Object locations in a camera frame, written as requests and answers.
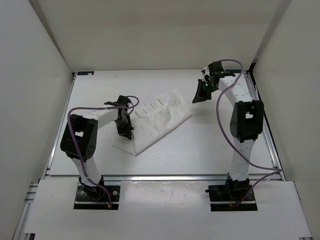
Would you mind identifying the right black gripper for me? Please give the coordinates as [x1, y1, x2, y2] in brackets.
[192, 79, 218, 104]

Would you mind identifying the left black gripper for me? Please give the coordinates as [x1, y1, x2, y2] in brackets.
[114, 114, 134, 139]

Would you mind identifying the white skirt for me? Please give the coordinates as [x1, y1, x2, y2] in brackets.
[112, 89, 192, 156]

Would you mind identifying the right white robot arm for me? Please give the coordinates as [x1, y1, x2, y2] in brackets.
[192, 77, 264, 200]

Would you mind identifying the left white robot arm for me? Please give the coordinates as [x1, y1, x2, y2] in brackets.
[60, 106, 133, 202]

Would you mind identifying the right blue corner label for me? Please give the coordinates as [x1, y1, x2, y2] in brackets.
[227, 69, 241, 74]

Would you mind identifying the blue corner label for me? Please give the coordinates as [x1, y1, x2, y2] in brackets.
[227, 69, 241, 74]
[77, 71, 95, 76]

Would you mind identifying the left blue corner label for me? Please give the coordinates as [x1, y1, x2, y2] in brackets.
[77, 71, 95, 76]

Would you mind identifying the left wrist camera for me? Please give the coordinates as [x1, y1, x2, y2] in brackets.
[103, 95, 132, 108]

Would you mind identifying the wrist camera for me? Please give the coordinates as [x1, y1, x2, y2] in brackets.
[201, 61, 235, 81]
[103, 95, 132, 108]

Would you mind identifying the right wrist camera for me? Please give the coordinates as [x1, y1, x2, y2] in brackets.
[201, 61, 235, 81]

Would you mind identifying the aluminium front rail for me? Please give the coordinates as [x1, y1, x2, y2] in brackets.
[103, 174, 227, 182]

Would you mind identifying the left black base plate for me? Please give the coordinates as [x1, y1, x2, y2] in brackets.
[73, 184, 121, 210]

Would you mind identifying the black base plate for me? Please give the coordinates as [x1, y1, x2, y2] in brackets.
[73, 184, 121, 210]
[205, 185, 258, 212]

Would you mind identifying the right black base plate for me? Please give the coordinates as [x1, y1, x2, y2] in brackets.
[205, 185, 258, 212]

